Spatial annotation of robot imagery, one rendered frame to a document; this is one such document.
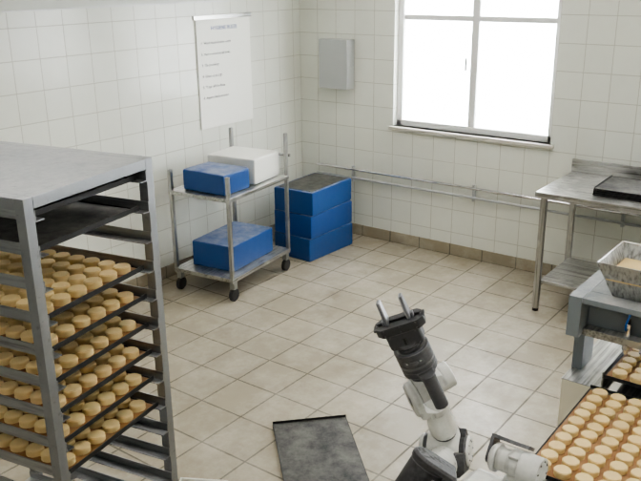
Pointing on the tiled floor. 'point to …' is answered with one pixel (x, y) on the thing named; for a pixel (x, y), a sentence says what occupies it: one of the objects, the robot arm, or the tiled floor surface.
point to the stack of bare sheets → (319, 449)
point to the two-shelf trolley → (231, 228)
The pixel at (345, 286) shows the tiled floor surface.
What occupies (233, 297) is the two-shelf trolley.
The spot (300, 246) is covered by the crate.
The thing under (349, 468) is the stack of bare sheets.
